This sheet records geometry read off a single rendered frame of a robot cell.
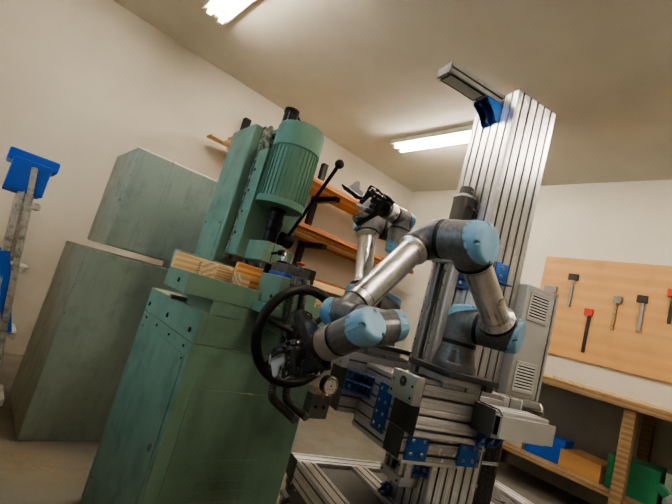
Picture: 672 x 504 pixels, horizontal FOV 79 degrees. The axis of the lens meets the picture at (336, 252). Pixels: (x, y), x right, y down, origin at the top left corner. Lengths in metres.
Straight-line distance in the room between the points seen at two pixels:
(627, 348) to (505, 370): 2.31
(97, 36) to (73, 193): 1.19
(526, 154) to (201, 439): 1.68
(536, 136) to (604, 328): 2.43
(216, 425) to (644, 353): 3.43
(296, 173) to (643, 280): 3.32
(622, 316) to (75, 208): 4.41
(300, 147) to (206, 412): 0.89
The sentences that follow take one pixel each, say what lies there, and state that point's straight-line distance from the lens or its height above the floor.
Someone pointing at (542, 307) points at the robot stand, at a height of 1.15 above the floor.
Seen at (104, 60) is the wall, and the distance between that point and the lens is 3.87.
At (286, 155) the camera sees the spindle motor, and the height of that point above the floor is 1.37.
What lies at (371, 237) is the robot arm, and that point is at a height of 1.29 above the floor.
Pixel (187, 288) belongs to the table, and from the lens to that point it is 1.21.
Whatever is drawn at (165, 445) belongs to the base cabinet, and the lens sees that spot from 1.32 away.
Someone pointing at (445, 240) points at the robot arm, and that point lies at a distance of 1.16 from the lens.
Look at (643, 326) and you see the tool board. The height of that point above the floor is 1.44.
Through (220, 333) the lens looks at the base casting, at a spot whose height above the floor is 0.75.
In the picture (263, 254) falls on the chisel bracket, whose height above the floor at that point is 1.02.
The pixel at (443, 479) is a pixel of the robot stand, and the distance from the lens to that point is 1.86.
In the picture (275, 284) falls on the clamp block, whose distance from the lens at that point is 1.24.
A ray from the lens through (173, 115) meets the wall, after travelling 3.92.
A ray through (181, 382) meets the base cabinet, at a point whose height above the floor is 0.60.
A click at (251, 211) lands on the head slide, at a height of 1.17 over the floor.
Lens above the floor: 0.91
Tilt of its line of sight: 8 degrees up
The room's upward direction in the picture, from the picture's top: 16 degrees clockwise
